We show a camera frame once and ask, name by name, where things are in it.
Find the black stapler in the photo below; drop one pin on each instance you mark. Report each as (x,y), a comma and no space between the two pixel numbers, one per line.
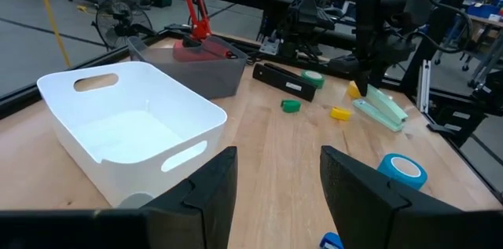
(283,82)

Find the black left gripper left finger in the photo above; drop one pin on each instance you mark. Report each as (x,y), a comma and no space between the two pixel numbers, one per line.
(208,202)

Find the black floor fan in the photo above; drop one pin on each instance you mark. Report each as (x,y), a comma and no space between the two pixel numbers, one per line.
(122,21)

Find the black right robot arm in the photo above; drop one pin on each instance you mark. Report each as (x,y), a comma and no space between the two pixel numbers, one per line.
(310,17)

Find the small yellow stapler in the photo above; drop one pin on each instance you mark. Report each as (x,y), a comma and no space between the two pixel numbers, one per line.
(340,114)

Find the silver aluminium bar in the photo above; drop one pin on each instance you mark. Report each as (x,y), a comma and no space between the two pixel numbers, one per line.
(424,84)

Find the smoky grey translucent bin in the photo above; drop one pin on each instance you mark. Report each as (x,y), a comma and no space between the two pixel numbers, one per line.
(196,78)

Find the green tape roll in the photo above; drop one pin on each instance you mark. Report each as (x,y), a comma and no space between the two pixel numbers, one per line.
(313,78)

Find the silver mounting plate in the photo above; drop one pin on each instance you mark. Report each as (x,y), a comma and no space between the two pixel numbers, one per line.
(270,46)

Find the small blue stapler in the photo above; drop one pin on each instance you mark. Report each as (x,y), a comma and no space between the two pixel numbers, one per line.
(328,241)

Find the blue storage bin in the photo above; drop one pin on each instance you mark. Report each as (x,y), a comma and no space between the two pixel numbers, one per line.
(481,10)

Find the white plastic bin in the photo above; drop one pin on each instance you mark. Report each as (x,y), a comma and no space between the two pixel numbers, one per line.
(129,135)

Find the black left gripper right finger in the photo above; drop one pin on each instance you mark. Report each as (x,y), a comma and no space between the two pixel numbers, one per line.
(361,202)

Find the red desk lamp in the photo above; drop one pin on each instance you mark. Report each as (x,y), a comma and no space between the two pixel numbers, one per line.
(200,25)

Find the small green stapler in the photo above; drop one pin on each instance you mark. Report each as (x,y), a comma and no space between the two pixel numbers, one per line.
(291,106)

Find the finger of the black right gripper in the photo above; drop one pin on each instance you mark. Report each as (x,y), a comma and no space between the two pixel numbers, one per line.
(369,37)

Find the blue tape roll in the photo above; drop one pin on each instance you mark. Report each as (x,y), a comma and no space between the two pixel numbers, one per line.
(401,172)

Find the mint green stapler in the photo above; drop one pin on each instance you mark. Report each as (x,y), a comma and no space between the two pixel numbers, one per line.
(383,111)

